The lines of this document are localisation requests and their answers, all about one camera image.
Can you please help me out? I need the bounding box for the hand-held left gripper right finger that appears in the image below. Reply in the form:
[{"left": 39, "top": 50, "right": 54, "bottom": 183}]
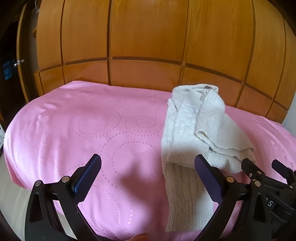
[{"left": 194, "top": 154, "right": 275, "bottom": 241}]

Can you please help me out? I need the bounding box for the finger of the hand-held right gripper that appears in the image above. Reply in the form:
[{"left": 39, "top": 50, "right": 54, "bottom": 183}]
[
  {"left": 241, "top": 158, "right": 267, "bottom": 181},
  {"left": 271, "top": 159, "right": 296, "bottom": 184}
]

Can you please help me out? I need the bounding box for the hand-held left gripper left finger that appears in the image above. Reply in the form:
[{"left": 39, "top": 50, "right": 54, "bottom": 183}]
[{"left": 25, "top": 153, "right": 102, "bottom": 241}]

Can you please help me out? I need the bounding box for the white knitted sweater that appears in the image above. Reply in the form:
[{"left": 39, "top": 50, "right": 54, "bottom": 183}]
[{"left": 161, "top": 84, "right": 257, "bottom": 232}]

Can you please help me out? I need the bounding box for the pink bed sheet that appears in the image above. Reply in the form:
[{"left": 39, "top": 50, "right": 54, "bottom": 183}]
[{"left": 3, "top": 80, "right": 296, "bottom": 241}]

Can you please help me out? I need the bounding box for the wooden wardrobe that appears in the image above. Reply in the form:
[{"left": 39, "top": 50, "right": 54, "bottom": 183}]
[{"left": 17, "top": 0, "right": 295, "bottom": 124}]

